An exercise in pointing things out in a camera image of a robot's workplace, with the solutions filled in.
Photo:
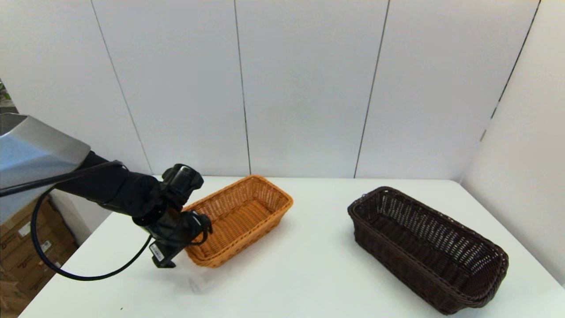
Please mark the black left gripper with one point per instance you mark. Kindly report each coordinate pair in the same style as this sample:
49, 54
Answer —
170, 240

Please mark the brown cardboard box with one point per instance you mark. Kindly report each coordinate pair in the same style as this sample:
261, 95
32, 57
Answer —
50, 282
24, 263
11, 300
17, 236

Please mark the orange wicker basket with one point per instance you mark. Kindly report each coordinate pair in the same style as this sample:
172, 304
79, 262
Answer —
247, 212

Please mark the dark brown wicker basket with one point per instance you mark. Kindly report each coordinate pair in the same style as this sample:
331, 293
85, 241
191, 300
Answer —
441, 282

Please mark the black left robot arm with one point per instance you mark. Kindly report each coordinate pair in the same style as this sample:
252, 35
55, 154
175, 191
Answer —
110, 190

